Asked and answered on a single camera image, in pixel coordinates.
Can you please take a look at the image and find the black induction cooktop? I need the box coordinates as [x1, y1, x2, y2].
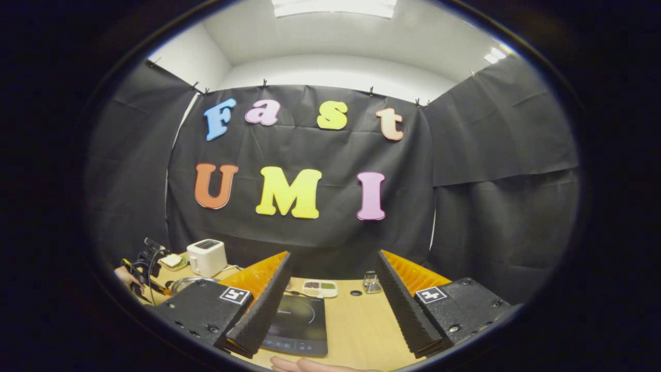
[261, 294, 329, 357]

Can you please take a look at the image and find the stainless steel pot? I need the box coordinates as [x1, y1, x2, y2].
[170, 276, 220, 296]

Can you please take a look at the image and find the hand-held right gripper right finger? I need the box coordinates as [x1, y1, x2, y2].
[375, 250, 520, 360]

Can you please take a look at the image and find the large ceiling light panel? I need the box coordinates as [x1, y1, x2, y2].
[271, 0, 398, 19]

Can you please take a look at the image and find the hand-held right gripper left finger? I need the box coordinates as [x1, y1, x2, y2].
[152, 251, 292, 360]

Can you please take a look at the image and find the pale green sandwich tray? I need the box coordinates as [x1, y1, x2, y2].
[158, 253, 188, 272]

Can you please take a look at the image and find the white toaster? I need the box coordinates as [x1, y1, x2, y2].
[186, 239, 228, 277]

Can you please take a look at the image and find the white divided grain dish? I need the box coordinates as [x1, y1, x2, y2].
[302, 280, 339, 299]

